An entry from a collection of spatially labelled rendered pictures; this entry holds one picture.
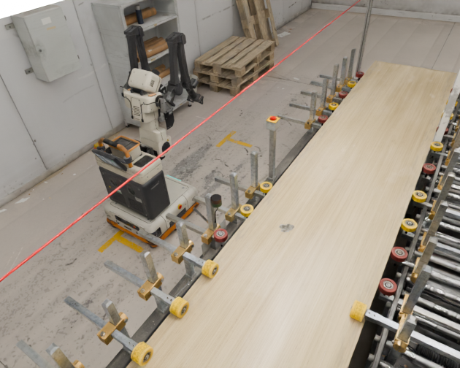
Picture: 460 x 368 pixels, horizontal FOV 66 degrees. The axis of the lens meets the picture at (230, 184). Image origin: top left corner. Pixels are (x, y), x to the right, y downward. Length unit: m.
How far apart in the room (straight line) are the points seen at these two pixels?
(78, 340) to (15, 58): 2.63
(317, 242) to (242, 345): 0.71
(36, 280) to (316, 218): 2.37
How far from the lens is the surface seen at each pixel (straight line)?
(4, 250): 3.87
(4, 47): 4.05
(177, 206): 3.21
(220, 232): 2.05
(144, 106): 2.86
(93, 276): 3.26
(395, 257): 2.07
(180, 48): 2.85
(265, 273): 1.88
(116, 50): 4.50
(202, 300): 1.81
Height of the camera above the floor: 2.43
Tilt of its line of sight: 40 degrees down
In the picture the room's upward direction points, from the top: 4 degrees counter-clockwise
